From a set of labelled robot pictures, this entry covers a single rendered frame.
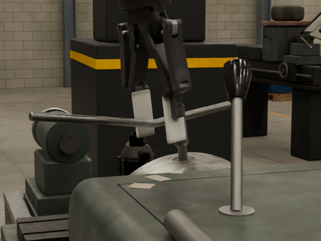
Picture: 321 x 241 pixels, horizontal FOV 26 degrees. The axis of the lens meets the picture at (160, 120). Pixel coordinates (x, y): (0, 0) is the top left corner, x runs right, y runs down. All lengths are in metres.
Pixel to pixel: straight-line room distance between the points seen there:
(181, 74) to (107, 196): 0.26
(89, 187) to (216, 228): 0.22
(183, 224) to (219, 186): 0.23
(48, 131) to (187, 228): 1.55
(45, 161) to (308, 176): 1.35
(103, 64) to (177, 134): 4.65
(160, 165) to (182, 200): 0.31
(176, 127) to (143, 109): 0.08
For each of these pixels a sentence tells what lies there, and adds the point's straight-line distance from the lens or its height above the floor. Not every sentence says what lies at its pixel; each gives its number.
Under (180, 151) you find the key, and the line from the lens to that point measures 1.05.
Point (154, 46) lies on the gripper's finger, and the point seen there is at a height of 1.41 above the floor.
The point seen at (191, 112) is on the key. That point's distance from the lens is 1.05.
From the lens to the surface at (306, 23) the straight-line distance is 7.84.
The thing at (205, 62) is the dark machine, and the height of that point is 1.09.
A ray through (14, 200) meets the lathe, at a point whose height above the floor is 0.87.
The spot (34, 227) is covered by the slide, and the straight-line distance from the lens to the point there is 1.65.
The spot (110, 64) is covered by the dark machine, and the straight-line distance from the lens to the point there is 5.64.
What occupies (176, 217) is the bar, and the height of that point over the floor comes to 1.28.
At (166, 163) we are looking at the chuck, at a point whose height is 1.23.
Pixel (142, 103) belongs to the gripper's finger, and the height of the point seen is 1.32.
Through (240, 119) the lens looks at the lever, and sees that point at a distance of 0.74.
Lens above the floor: 1.45
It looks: 8 degrees down
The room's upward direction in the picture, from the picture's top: straight up
